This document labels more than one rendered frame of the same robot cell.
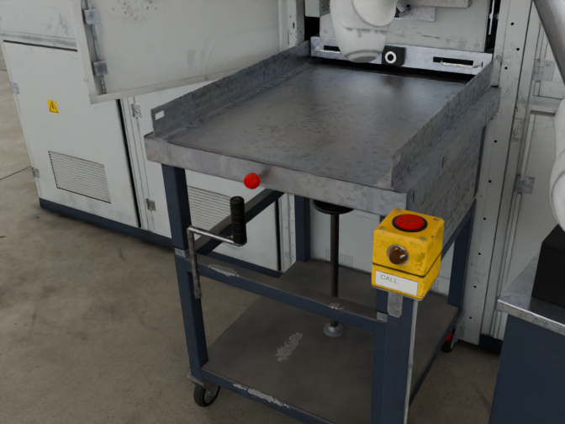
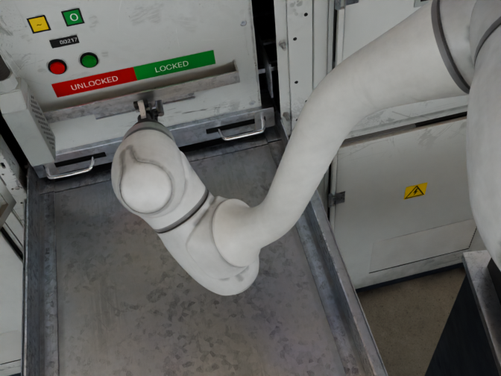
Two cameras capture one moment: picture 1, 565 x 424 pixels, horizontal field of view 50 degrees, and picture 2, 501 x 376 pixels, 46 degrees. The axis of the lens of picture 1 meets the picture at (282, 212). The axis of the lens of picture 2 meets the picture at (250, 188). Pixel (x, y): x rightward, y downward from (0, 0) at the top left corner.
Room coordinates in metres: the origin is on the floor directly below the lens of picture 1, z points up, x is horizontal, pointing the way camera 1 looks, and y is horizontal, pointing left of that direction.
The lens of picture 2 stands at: (0.89, 0.08, 1.84)
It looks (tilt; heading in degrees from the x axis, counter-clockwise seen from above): 52 degrees down; 321
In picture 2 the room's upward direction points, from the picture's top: 8 degrees counter-clockwise
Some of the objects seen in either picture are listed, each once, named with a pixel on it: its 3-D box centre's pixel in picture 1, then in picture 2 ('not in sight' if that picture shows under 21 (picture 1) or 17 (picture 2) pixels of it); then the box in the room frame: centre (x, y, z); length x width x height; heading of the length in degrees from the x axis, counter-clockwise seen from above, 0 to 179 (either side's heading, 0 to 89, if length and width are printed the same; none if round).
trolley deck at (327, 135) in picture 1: (335, 121); (188, 306); (1.40, -0.14, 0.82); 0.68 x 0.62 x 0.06; 148
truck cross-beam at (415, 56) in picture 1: (397, 53); (154, 135); (1.74, -0.35, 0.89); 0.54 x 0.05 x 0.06; 58
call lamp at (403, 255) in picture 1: (396, 257); not in sight; (0.71, -0.16, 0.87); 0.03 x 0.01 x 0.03; 58
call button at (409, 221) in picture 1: (409, 225); not in sight; (0.75, -0.18, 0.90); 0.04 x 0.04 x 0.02
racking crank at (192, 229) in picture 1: (216, 251); not in sight; (1.16, 0.15, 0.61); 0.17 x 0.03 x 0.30; 57
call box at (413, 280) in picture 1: (407, 252); not in sight; (0.75, -0.18, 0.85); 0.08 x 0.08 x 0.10; 58
